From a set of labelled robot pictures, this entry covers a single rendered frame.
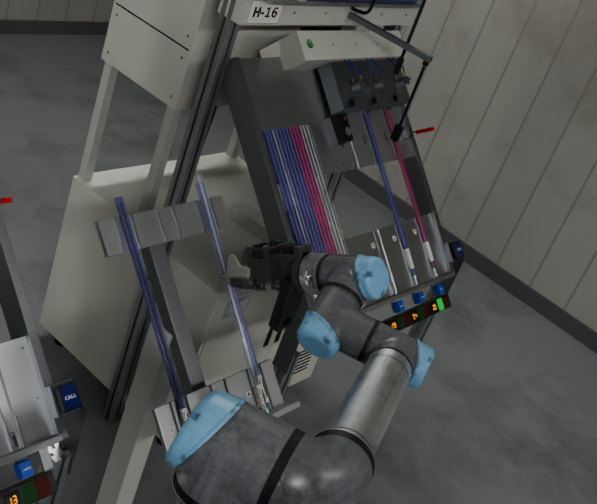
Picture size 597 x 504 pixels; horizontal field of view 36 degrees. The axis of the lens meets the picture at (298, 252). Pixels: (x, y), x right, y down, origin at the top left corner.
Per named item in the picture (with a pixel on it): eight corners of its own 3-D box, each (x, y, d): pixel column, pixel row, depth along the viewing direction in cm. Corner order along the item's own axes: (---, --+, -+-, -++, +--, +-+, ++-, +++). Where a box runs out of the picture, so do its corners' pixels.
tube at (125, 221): (194, 447, 177) (198, 446, 176) (189, 449, 175) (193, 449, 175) (119, 197, 176) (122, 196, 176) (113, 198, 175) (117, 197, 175)
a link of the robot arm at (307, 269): (342, 290, 164) (315, 300, 158) (322, 289, 167) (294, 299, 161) (339, 249, 163) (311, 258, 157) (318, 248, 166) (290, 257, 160)
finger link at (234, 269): (218, 251, 176) (256, 252, 170) (221, 281, 177) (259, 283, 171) (208, 254, 173) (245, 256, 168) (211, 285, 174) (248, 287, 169)
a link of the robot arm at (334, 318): (357, 356, 145) (384, 304, 151) (294, 325, 147) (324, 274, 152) (349, 377, 152) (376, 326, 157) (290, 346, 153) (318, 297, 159)
